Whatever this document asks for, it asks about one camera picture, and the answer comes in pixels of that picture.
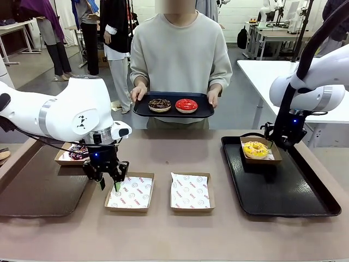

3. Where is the wooden top background desk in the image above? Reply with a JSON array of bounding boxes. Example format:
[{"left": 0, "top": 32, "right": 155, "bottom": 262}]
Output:
[{"left": 244, "top": 21, "right": 322, "bottom": 60}]

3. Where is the small black serving tray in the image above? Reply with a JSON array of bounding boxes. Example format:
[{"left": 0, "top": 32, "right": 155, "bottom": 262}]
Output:
[{"left": 133, "top": 91, "right": 215, "bottom": 118}]

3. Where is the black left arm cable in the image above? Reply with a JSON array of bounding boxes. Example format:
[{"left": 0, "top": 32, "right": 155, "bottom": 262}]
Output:
[{"left": 0, "top": 116, "right": 91, "bottom": 153}]

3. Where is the brown cardboard carton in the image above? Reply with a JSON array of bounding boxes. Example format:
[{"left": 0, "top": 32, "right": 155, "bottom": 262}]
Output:
[{"left": 98, "top": 49, "right": 109, "bottom": 68}]

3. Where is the person in beige sweater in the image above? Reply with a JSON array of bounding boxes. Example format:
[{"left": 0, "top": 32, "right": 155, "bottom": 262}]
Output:
[{"left": 130, "top": 0, "right": 233, "bottom": 130}]

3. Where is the chocolate sprinkled donut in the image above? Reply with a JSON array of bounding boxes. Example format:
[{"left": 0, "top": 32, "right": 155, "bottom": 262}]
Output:
[{"left": 148, "top": 98, "right": 172, "bottom": 114}]

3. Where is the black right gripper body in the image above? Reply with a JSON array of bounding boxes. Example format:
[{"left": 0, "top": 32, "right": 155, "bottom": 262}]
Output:
[{"left": 285, "top": 114, "right": 308, "bottom": 140}]

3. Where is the white cylindrical pedestal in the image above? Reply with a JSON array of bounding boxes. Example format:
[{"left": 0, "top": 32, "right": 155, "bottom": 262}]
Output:
[{"left": 0, "top": 54, "right": 16, "bottom": 91}]

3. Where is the person's left forearm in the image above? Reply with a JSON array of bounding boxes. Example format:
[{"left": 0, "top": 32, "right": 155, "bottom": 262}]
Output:
[{"left": 208, "top": 61, "right": 233, "bottom": 91}]

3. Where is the person's left hand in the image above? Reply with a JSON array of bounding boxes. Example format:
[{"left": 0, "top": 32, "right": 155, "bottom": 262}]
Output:
[{"left": 207, "top": 88, "right": 219, "bottom": 109}]

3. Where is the thick black right arm hose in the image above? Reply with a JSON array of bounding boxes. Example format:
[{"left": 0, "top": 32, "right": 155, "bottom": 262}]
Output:
[{"left": 272, "top": 15, "right": 349, "bottom": 142}]

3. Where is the brown cardboard food box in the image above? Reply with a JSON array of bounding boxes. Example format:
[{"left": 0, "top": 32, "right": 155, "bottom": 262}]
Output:
[
  {"left": 239, "top": 136, "right": 283, "bottom": 165},
  {"left": 104, "top": 171, "right": 155, "bottom": 213},
  {"left": 170, "top": 171, "right": 215, "bottom": 213},
  {"left": 54, "top": 141, "right": 91, "bottom": 166}
]

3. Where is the person's right hand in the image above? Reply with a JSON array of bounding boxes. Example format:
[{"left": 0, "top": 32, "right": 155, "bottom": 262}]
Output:
[{"left": 130, "top": 86, "right": 148, "bottom": 104}]

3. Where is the mannequin in blue garment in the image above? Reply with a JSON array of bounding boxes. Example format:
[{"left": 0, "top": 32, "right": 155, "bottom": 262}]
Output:
[{"left": 71, "top": 0, "right": 100, "bottom": 76}]

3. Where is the mannequin in black top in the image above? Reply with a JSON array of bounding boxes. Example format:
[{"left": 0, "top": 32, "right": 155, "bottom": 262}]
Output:
[{"left": 99, "top": 0, "right": 133, "bottom": 115}]

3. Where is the bystander in dark sweater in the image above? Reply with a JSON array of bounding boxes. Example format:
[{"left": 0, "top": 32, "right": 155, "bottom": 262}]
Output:
[{"left": 317, "top": 0, "right": 349, "bottom": 58}]

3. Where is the tan object at table edge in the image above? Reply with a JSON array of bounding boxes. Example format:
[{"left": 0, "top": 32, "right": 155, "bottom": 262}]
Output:
[{"left": 0, "top": 147, "right": 11, "bottom": 166}]

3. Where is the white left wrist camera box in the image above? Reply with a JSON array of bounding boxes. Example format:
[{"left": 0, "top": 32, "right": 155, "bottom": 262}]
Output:
[{"left": 111, "top": 121, "right": 133, "bottom": 140}]

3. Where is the white desk with dark items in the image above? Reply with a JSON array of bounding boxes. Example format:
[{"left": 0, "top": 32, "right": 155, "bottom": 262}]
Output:
[{"left": 0, "top": 20, "right": 36, "bottom": 66}]

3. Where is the yellow sprinkled donut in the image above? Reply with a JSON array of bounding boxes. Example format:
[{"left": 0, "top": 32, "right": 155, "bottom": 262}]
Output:
[{"left": 243, "top": 140, "right": 269, "bottom": 160}]

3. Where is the black stand pole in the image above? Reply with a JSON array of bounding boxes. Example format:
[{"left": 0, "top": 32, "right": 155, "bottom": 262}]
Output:
[{"left": 290, "top": 0, "right": 313, "bottom": 63}]

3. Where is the black backpack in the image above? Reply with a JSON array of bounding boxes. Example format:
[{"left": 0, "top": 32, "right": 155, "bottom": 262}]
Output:
[{"left": 237, "top": 26, "right": 249, "bottom": 50}]

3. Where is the red glazed donut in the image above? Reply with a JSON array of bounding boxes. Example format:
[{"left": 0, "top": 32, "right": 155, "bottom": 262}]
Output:
[{"left": 174, "top": 98, "right": 198, "bottom": 114}]

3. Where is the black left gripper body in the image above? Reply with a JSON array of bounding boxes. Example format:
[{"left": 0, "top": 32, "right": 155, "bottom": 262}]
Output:
[{"left": 86, "top": 144, "right": 119, "bottom": 175}]

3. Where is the person's right forearm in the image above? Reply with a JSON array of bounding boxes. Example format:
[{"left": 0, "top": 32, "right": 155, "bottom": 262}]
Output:
[{"left": 130, "top": 61, "right": 151, "bottom": 88}]

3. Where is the mannequin in grey hoodie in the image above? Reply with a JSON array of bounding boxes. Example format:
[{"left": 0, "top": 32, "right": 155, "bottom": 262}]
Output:
[{"left": 196, "top": 0, "right": 219, "bottom": 22}]

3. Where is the white side table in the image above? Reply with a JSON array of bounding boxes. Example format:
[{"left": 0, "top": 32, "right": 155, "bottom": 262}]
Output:
[{"left": 236, "top": 59, "right": 349, "bottom": 148}]

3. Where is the large brown serving tray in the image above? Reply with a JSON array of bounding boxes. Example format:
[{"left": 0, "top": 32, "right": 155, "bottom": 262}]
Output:
[{"left": 0, "top": 135, "right": 92, "bottom": 219}]

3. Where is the purple sprinkled donut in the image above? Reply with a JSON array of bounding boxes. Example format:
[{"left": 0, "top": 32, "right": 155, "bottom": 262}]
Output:
[{"left": 68, "top": 144, "right": 91, "bottom": 162}]

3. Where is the mannequin in purple garment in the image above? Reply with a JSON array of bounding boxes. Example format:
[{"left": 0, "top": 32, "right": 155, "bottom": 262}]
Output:
[{"left": 19, "top": 0, "right": 73, "bottom": 82}]

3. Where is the large black serving tray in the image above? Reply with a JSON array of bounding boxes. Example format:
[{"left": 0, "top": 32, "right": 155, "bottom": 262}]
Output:
[{"left": 220, "top": 133, "right": 342, "bottom": 218}]

